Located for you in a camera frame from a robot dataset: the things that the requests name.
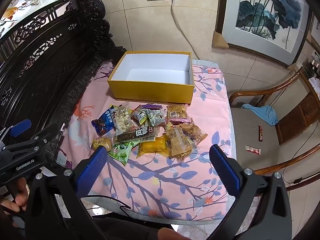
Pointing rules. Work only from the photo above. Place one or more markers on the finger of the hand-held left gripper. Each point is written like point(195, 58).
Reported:
point(50, 133)
point(21, 127)

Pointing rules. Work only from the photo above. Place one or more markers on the dark red snack bar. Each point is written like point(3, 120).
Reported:
point(260, 133)

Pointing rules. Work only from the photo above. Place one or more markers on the green white small packet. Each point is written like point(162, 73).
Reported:
point(138, 116)
point(155, 118)

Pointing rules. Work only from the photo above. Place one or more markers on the blue cloth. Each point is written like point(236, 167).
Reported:
point(265, 112)

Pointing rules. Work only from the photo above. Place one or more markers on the purple snack packet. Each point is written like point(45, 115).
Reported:
point(150, 107)

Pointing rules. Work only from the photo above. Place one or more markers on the framed lotus painting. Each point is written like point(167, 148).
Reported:
point(262, 12)

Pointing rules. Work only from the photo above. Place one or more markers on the yellow cake packet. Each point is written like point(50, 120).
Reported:
point(152, 147)

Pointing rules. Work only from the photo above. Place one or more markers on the round cracker packet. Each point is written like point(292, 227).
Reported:
point(177, 112)

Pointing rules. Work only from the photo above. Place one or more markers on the yellow cardboard box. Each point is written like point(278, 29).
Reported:
point(150, 90)

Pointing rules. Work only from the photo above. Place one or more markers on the pink leaf-print tablecloth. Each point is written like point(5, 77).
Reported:
point(162, 180)

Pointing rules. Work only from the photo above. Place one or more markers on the orange brown snack packet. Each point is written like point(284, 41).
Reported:
point(193, 132)

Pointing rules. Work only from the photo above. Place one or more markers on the small round bread packet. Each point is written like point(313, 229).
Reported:
point(101, 143)

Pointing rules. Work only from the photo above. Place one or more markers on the green snack packet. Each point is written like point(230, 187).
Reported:
point(122, 152)

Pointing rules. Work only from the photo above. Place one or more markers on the clear snack packet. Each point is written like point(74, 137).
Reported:
point(178, 145)

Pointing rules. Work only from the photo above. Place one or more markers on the red white snack packet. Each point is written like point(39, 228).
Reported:
point(252, 150)

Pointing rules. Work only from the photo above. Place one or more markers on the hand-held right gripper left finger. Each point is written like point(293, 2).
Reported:
point(92, 170)

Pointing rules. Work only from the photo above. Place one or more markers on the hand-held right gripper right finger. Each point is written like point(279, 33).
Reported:
point(225, 172)

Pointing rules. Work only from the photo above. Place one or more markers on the person's left hand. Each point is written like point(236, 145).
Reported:
point(20, 195)

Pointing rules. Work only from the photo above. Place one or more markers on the cardboard corner protector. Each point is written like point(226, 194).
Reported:
point(220, 40)

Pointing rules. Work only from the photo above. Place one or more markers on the dark carved wooden furniture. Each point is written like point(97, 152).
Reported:
point(50, 67)

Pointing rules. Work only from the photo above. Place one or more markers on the brown snack bar packet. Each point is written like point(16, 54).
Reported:
point(140, 133)

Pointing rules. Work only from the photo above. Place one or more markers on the wooden armchair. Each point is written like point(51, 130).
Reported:
point(255, 135)

